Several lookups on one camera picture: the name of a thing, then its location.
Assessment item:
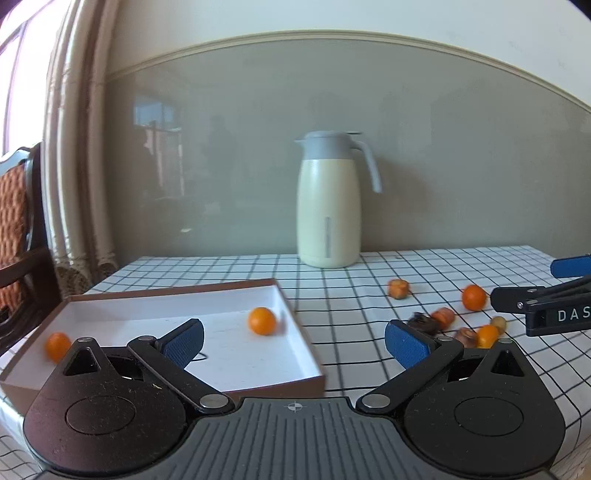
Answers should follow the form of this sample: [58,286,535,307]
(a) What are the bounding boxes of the dark wooden sofa woven cushions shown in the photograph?
[0,142,63,358]

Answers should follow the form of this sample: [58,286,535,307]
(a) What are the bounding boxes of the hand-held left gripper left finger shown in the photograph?
[55,318,235,414]

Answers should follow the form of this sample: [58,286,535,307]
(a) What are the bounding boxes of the cream thermos jug grey lid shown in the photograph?
[294,130,383,269]

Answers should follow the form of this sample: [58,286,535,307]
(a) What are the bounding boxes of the dark brown doughnut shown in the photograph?
[407,311,441,337]

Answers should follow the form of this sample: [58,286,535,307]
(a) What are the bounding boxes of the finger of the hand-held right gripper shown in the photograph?
[490,276,591,315]
[551,255,591,280]

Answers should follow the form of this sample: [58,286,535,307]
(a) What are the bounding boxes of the window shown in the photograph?
[0,0,75,155]

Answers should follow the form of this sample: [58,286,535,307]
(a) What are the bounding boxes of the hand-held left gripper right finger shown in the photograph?
[355,319,533,414]

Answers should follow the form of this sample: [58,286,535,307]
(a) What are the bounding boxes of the beige curtain with lace hem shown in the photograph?
[42,0,120,298]

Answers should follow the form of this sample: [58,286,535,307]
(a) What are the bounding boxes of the orange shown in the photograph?
[476,324,501,350]
[248,307,278,336]
[45,332,72,363]
[462,284,488,311]

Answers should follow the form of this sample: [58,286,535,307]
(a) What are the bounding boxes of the brown cardboard box white inside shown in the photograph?
[0,278,327,416]

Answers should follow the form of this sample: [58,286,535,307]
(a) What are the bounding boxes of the white black checked tablecloth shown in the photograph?
[0,244,591,480]

